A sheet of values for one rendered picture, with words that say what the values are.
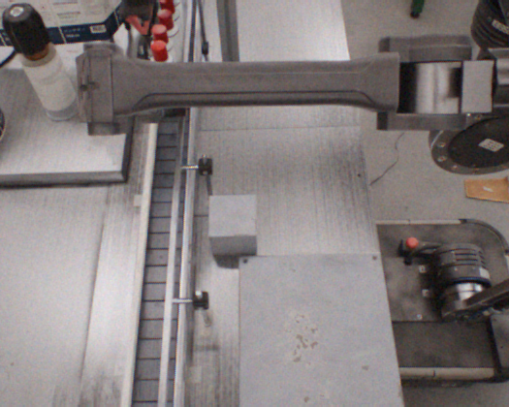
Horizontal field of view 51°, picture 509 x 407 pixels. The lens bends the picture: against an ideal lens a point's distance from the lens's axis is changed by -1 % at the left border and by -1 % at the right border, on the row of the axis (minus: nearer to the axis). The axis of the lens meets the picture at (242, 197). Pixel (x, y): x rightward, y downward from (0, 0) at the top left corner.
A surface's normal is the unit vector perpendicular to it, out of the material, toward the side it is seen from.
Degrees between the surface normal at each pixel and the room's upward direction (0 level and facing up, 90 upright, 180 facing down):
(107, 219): 0
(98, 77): 42
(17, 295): 0
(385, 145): 0
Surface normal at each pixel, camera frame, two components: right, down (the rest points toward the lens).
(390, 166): -0.04, -0.53
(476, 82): -0.04, 0.16
